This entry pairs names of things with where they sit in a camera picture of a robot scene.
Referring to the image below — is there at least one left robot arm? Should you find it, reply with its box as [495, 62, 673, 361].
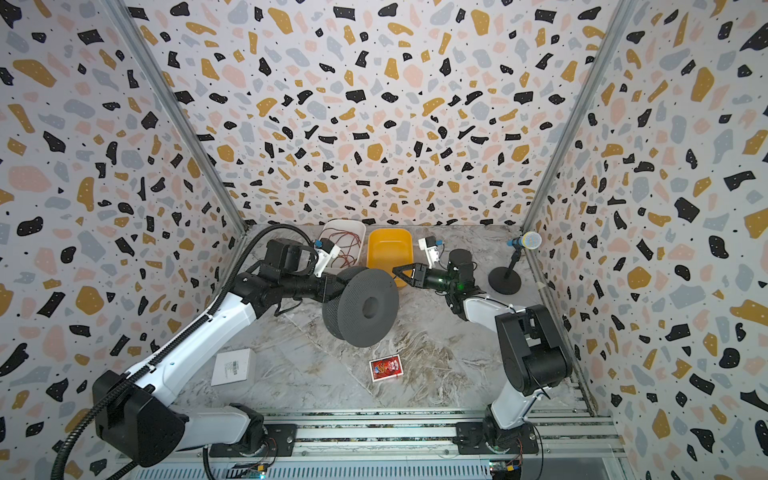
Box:
[50, 236, 344, 479]

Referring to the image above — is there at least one aluminium corner rail left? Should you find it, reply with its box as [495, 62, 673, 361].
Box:
[101, 1, 247, 237]

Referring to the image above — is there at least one white paper label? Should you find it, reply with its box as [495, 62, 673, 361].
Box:
[211, 348, 255, 387]

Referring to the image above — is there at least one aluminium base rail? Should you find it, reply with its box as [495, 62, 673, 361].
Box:
[119, 407, 625, 480]

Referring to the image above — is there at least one black microphone stand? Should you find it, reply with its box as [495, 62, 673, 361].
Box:
[488, 247, 522, 295]

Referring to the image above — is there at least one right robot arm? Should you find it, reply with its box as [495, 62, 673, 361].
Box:
[392, 249, 573, 453]

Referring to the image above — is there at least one aluminium corner rail right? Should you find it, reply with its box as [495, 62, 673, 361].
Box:
[520, 0, 637, 233]

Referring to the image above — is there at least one red cable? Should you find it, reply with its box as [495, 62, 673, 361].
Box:
[332, 230, 363, 270]

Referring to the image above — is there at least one blue toy microphone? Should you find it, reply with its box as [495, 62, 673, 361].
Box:
[507, 231, 543, 250]

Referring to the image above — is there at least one yellow plastic bin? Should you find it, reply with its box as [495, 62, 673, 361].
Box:
[366, 228, 414, 288]

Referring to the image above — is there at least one white plastic bin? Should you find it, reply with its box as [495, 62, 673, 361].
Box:
[319, 219, 366, 273]

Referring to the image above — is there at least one aluminium corner rail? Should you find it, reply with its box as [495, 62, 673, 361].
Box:
[520, 0, 637, 233]
[101, 1, 247, 237]

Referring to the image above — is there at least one grey perforated cable spool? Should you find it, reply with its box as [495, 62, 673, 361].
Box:
[322, 266, 399, 348]

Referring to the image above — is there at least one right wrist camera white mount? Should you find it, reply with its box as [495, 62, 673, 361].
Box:
[418, 236, 443, 268]

